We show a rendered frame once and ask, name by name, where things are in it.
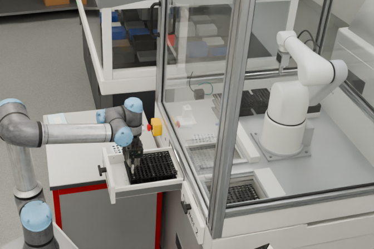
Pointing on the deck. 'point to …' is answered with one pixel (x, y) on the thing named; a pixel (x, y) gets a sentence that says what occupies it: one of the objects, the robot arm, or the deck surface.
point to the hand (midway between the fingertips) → (132, 163)
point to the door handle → (152, 19)
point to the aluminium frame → (242, 221)
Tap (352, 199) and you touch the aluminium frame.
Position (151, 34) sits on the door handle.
